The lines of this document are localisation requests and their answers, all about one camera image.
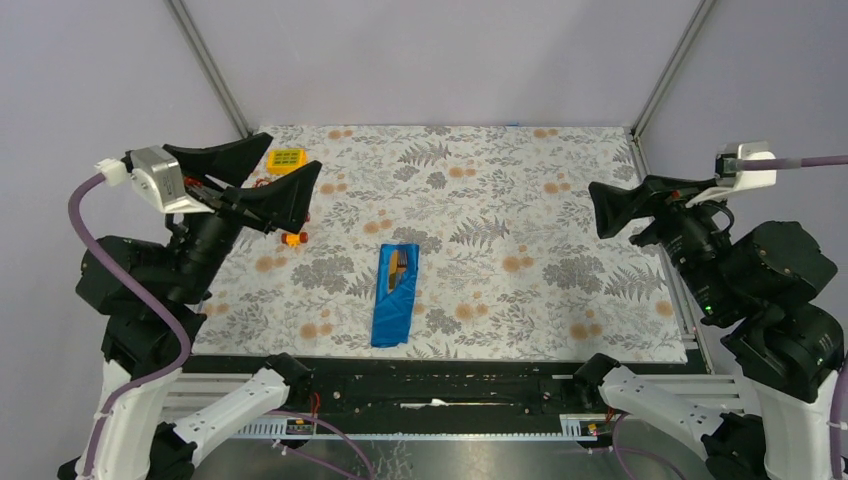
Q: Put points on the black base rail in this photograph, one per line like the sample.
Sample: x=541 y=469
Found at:
x=387 y=396

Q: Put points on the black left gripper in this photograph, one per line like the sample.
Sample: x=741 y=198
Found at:
x=286 y=200

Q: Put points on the blue toy train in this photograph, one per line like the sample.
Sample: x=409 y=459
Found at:
x=292 y=240

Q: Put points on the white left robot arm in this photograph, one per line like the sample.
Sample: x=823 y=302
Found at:
x=144 y=354

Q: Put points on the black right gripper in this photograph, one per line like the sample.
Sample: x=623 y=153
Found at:
x=611 y=204

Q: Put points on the yellow green toy block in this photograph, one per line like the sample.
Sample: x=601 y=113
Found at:
x=284 y=161

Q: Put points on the floral tablecloth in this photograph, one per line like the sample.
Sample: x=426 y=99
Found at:
x=510 y=265

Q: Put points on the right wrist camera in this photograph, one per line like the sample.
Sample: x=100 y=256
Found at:
x=739 y=167

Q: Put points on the wooden fork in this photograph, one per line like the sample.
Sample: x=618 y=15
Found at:
x=401 y=266

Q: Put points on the wooden spoon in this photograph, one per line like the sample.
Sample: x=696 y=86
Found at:
x=392 y=270

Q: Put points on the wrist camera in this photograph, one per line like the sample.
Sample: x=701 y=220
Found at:
x=156 y=176
x=739 y=167

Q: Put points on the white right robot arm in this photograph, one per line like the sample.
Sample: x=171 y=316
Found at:
x=792 y=359

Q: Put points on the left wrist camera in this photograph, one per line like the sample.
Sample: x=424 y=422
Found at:
x=156 y=176

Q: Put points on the blue cloth napkin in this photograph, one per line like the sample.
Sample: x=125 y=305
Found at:
x=392 y=314

